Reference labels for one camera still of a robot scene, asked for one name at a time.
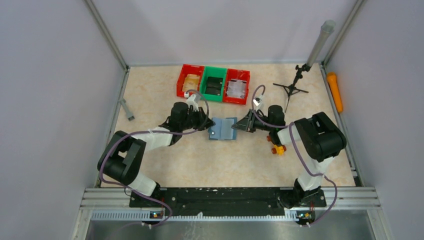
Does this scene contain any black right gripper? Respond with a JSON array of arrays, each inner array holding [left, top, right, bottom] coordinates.
[[231, 109, 274, 133]]

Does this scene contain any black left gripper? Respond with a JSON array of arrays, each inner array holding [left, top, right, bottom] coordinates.
[[180, 106, 215, 131]]

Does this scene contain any teal card holder wallet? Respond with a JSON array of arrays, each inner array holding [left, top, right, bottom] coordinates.
[[207, 117, 237, 141]]

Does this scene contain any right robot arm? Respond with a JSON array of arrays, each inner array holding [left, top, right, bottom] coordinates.
[[231, 105, 347, 208]]

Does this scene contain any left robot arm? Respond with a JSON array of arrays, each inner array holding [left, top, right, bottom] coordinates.
[[97, 102, 215, 207]]

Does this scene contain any red bin with clear bags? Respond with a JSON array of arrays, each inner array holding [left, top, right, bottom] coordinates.
[[222, 68, 251, 105]]

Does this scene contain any green plastic bin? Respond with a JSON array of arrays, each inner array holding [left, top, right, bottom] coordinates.
[[199, 66, 228, 102]]

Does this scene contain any red bin with orange items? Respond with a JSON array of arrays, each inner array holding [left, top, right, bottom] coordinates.
[[176, 64, 205, 98]]

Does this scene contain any black mini tripod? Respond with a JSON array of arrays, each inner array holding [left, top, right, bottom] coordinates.
[[273, 63, 312, 112]]

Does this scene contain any orange flashlight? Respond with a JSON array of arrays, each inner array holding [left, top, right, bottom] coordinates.
[[326, 72, 344, 113]]

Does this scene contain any grey cylinder on tripod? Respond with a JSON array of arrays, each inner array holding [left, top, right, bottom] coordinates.
[[305, 19, 336, 68]]

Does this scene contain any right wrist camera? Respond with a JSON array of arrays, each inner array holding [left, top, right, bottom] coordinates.
[[252, 94, 263, 111]]

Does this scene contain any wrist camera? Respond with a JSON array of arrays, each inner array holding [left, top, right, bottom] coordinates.
[[184, 92, 201, 112], [252, 94, 263, 111]]

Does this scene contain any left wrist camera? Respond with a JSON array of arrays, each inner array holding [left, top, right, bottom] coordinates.
[[184, 92, 201, 112]]

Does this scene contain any grey bracket tool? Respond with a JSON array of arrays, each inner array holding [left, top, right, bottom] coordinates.
[[119, 98, 135, 121]]

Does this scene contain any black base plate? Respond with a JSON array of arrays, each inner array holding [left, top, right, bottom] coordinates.
[[129, 187, 327, 217]]

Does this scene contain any aluminium frame rail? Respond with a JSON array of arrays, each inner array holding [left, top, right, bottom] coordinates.
[[72, 186, 392, 240]]

